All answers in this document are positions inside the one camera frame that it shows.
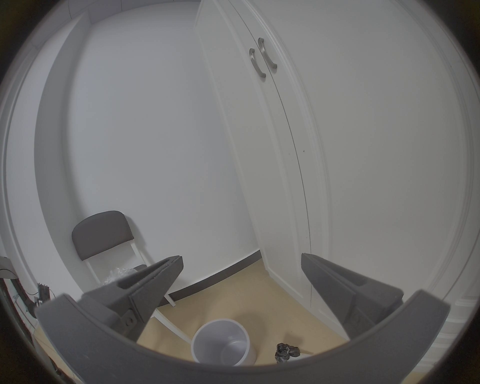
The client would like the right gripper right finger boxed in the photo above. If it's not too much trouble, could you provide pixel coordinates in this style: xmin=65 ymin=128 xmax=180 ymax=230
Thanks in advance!
xmin=301 ymin=253 xmax=405 ymax=340

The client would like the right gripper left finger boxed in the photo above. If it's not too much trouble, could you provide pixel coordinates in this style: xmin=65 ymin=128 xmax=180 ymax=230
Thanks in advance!
xmin=80 ymin=255 xmax=184 ymax=342

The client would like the clear plastic bag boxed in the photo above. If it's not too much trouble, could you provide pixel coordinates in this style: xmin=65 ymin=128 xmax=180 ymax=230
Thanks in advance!
xmin=102 ymin=266 xmax=138 ymax=286

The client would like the crumpled black plastic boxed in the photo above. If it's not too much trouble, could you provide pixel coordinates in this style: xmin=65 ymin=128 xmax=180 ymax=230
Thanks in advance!
xmin=275 ymin=342 xmax=302 ymax=363

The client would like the white trash bin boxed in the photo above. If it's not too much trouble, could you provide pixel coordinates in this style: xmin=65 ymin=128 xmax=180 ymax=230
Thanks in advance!
xmin=191 ymin=319 xmax=258 ymax=367

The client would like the grey padded white chair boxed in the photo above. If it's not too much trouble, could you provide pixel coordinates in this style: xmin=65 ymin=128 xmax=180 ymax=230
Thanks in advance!
xmin=71 ymin=210 xmax=194 ymax=344

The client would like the white wardrobe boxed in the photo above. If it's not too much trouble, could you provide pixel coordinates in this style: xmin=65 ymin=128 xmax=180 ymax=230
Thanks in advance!
xmin=194 ymin=0 xmax=479 ymax=340

